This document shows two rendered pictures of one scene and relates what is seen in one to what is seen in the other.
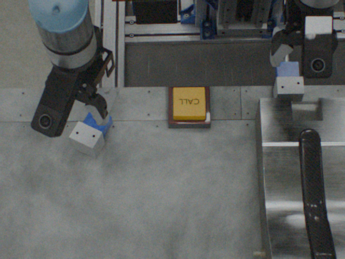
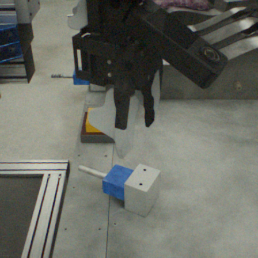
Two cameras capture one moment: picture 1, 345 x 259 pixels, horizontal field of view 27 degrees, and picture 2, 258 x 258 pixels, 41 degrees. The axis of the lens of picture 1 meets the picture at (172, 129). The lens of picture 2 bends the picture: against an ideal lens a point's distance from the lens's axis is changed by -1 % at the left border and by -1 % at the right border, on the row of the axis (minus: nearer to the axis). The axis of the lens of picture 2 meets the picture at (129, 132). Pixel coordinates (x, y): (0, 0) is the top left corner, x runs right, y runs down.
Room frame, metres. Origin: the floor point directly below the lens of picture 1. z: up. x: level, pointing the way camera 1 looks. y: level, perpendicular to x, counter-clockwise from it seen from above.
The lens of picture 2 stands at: (0.53, 0.53, 1.20)
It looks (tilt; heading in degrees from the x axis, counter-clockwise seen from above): 36 degrees down; 269
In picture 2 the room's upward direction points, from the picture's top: straight up
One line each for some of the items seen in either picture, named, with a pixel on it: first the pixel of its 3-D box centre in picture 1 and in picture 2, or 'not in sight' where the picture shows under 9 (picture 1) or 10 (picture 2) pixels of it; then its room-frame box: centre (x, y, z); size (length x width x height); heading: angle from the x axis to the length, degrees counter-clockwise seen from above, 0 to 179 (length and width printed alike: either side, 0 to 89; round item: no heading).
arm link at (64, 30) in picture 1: (61, 8); not in sight; (0.53, 0.15, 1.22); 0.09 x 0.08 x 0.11; 5
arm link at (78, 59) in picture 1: (67, 40); not in sight; (0.53, 0.15, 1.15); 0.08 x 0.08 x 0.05
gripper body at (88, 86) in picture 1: (79, 63); (120, 31); (0.53, 0.14, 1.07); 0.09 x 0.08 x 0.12; 152
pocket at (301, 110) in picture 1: (305, 113); not in sight; (0.52, -0.24, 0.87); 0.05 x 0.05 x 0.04; 89
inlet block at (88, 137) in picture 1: (99, 118); (114, 179); (0.54, 0.14, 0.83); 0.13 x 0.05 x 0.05; 152
